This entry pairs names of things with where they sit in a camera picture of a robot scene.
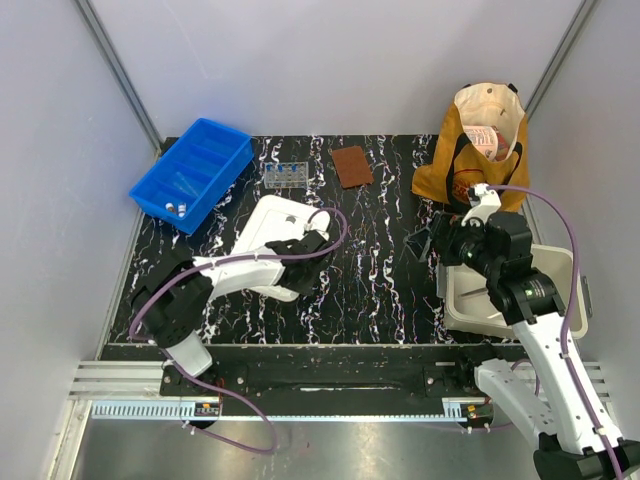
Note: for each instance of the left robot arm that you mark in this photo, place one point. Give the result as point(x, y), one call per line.
point(169, 303)

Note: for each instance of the blue divided plastic bin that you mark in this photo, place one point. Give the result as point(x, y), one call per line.
point(212, 155)

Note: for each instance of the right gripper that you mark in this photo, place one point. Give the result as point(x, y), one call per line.
point(444, 231)

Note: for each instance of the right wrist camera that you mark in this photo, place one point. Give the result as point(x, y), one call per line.
point(484, 202)

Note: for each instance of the yellow tote bag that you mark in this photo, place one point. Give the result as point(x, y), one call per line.
point(457, 164)

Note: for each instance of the package in tote bag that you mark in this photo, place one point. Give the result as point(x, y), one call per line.
point(488, 140)

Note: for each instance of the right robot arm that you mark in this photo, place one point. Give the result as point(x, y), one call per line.
point(572, 435)

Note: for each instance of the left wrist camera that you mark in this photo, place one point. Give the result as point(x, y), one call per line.
point(310, 228)

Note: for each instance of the white rectangular lid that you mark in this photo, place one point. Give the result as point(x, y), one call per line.
point(276, 218)

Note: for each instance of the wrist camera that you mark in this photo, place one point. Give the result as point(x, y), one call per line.
point(310, 228)
point(484, 202)

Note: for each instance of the clear plastic pipette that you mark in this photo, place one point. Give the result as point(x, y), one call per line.
point(185, 185)

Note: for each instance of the beige plastic tub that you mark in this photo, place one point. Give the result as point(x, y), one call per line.
point(476, 314)

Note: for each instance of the brown scouring pad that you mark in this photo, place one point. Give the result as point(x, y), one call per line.
point(352, 167)

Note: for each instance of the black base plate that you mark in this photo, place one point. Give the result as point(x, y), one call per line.
point(341, 381)

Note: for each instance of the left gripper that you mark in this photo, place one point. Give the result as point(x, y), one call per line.
point(305, 289)

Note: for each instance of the clear test tube rack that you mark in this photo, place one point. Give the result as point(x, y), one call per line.
point(302, 183)

